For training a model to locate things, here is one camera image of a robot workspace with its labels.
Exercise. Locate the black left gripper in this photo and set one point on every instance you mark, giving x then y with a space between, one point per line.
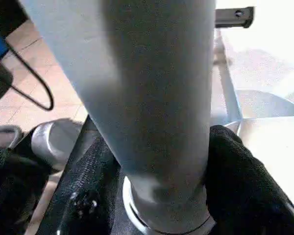
235 17

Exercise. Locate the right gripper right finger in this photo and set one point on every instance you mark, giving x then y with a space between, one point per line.
250 186

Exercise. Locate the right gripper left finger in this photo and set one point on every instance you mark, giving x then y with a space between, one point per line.
83 196

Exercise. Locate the white plastic children's table top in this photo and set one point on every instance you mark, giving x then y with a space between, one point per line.
269 98

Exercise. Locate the white plastic table leg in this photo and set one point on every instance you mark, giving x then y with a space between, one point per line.
147 88

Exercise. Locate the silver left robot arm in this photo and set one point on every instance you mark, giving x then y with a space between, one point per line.
56 139

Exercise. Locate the black robot lower body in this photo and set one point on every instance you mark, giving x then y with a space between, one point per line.
10 196

